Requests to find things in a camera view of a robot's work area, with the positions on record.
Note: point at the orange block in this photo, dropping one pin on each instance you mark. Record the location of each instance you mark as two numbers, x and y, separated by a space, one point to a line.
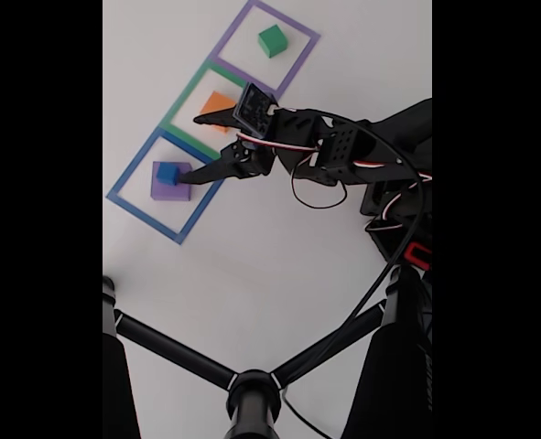
215 103

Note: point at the small blue cube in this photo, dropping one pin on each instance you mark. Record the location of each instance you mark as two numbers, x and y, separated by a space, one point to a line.
167 174

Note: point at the purple block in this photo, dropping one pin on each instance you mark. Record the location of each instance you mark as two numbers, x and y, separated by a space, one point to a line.
169 192

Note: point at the green block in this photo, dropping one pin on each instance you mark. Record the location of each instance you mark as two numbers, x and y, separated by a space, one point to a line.
272 40

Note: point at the green tape square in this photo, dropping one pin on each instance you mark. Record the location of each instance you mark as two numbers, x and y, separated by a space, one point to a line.
178 103

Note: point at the purple tape square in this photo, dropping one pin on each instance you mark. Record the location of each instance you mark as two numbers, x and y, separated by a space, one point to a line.
247 78

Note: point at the blue tape square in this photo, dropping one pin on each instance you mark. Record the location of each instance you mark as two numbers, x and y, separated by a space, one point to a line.
146 215

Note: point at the red clamp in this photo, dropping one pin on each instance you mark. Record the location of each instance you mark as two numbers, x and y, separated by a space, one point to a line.
418 256

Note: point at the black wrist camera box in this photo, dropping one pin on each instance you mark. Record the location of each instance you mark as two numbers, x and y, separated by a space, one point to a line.
254 110

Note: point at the black camera tripod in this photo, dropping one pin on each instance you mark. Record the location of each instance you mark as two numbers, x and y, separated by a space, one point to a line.
252 402

